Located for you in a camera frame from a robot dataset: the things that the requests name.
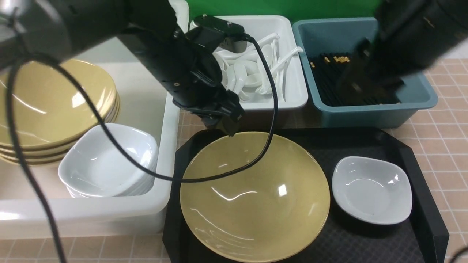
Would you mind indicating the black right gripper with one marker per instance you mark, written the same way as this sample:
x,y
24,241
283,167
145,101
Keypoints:
x,y
371,74

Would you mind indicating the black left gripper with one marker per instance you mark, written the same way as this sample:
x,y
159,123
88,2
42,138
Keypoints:
x,y
190,74

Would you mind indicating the yellow noodle bowl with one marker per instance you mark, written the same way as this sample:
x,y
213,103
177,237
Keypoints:
x,y
266,213

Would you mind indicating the white square dish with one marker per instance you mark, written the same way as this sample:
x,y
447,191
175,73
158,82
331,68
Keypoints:
x,y
371,190

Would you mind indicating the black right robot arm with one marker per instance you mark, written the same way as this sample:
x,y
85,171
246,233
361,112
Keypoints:
x,y
411,36

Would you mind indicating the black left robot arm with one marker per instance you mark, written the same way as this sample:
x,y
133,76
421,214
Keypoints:
x,y
61,29

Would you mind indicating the bottom yellow bowl in stack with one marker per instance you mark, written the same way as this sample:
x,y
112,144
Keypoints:
x,y
36,160

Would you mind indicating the top yellow bowl in stack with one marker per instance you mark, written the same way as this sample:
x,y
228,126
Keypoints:
x,y
49,110

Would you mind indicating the pile of black chopsticks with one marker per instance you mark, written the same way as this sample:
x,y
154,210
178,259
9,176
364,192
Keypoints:
x,y
327,68

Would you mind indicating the white cutlery bin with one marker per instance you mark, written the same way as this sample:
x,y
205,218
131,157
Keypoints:
x,y
242,75

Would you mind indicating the teal chopstick bin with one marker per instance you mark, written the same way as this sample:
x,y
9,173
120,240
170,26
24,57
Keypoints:
x,y
318,36

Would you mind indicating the green backdrop cloth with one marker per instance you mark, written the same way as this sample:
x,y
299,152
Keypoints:
x,y
294,10

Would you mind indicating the lower white dishes stack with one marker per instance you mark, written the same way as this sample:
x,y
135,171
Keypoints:
x,y
104,177

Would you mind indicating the top white dish in stack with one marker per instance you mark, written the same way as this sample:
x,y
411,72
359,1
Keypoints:
x,y
140,145

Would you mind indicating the black serving tray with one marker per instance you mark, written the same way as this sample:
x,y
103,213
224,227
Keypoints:
x,y
422,238

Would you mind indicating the large white plastic tub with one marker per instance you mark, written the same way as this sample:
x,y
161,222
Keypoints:
x,y
145,105

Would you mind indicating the white spoon long handle right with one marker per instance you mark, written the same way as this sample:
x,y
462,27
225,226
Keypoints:
x,y
281,65

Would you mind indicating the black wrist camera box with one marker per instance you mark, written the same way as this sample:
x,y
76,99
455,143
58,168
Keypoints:
x,y
212,32

